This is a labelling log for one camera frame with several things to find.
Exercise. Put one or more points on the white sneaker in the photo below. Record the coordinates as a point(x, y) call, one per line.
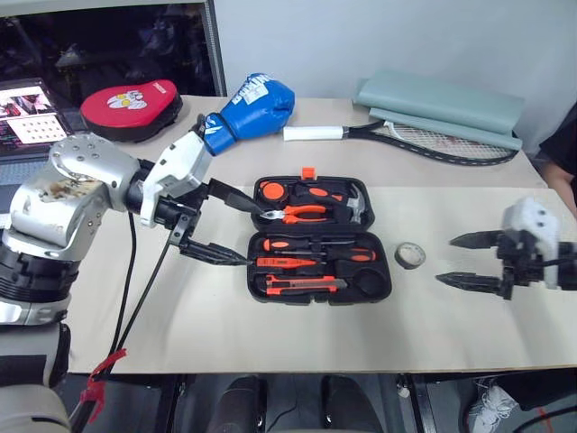
point(493, 401)

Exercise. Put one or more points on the person in black shirt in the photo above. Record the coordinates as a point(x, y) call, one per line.
point(563, 144)

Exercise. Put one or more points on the black plastic tool case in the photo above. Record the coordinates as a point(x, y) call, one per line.
point(370, 282)

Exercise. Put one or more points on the black table frame leg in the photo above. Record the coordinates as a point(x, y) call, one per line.
point(178, 406)
point(417, 406)

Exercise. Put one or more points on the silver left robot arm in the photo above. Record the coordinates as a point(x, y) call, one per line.
point(67, 203)

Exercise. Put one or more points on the open laptop computer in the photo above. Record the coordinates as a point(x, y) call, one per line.
point(27, 117)

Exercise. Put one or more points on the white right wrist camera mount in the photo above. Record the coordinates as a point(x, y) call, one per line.
point(532, 221)

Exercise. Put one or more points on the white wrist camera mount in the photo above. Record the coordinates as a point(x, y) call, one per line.
point(180, 158)
point(532, 221)

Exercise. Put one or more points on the orange voltage tester pen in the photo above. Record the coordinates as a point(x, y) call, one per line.
point(284, 262)

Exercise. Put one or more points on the long orange black screwdriver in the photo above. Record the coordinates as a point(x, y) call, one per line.
point(276, 245)
point(358, 257)

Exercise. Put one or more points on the orange black utility knife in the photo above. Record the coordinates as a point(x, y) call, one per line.
point(297, 284)

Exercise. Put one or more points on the grey-green folded mat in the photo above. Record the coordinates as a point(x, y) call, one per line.
point(442, 101)

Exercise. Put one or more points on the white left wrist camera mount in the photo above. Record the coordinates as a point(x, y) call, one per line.
point(180, 158)

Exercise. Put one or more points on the blue boxing glove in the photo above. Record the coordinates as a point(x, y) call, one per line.
point(257, 108)

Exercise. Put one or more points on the steel claw hammer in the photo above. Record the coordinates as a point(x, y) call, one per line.
point(360, 207)

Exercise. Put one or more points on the red black punching pad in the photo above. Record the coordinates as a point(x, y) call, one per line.
point(130, 113)

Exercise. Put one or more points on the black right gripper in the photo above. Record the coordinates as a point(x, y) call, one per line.
point(518, 266)

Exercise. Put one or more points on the black electrical tape roll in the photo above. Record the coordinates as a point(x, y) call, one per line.
point(401, 264)

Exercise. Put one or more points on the dark rounded shape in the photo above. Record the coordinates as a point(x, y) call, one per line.
point(241, 406)
point(347, 406)

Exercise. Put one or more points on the black white-grip tennis racket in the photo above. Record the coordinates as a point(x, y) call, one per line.
point(311, 133)

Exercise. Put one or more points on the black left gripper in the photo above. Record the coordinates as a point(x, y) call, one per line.
point(185, 207)

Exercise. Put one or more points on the grey metal frame post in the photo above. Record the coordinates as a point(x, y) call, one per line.
point(216, 45)

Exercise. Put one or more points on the orange black tape measure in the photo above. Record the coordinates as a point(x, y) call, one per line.
point(272, 190)

